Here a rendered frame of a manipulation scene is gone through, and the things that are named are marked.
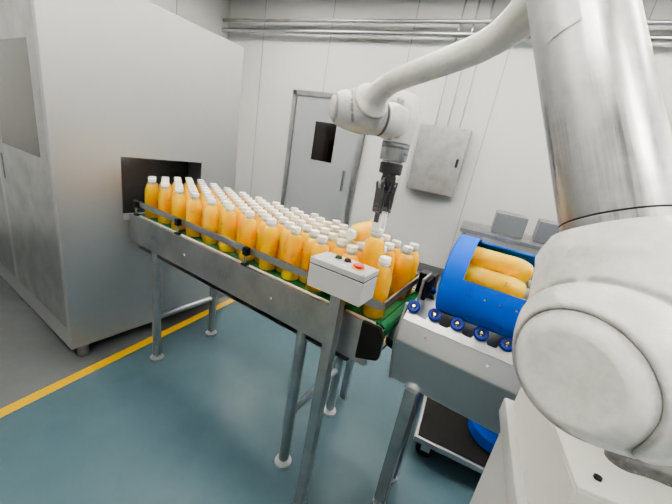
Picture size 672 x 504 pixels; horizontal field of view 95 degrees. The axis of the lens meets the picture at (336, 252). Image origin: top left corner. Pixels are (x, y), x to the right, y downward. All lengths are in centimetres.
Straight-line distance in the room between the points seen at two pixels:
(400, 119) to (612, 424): 86
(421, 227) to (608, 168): 414
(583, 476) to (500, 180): 404
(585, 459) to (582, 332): 26
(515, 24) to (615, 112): 44
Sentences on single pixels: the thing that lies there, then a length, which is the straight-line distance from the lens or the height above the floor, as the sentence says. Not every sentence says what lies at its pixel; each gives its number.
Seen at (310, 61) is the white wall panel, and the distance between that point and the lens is 528.
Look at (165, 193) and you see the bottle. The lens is 191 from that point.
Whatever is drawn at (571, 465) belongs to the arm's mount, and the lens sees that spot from 52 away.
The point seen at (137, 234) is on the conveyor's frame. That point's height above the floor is 79.
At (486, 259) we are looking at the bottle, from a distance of 110.
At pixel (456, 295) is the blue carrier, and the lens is 104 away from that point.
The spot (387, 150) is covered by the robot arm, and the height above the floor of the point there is 146.
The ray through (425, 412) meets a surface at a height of 15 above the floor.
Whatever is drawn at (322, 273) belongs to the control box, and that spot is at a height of 106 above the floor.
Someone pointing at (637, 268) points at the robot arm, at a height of 137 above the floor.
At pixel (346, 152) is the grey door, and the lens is 473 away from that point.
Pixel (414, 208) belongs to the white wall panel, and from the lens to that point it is 449.
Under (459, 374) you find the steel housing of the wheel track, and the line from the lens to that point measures 115.
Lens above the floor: 142
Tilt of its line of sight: 17 degrees down
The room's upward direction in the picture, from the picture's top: 10 degrees clockwise
